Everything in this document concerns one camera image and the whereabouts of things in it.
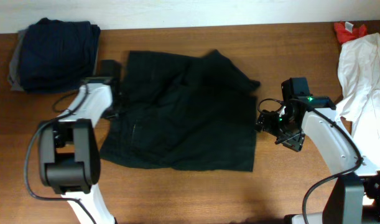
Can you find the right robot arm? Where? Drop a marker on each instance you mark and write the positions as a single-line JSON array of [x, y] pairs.
[[355, 197]]

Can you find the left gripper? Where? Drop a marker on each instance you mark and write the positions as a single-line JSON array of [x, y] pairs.
[[115, 101]]

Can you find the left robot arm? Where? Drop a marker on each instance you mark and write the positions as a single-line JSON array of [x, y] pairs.
[[69, 158]]

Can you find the folded navy garment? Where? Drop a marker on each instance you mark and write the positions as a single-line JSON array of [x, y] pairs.
[[57, 56]]

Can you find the folded grey garment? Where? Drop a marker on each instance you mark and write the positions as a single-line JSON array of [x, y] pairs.
[[14, 77]]

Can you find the white garment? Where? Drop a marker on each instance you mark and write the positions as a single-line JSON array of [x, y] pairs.
[[359, 76]]

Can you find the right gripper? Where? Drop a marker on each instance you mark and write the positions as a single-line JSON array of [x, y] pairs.
[[289, 139]]

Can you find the black t-shirt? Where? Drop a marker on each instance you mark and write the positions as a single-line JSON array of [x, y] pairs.
[[184, 113]]

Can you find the red garment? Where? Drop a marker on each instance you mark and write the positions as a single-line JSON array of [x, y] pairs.
[[346, 31]]

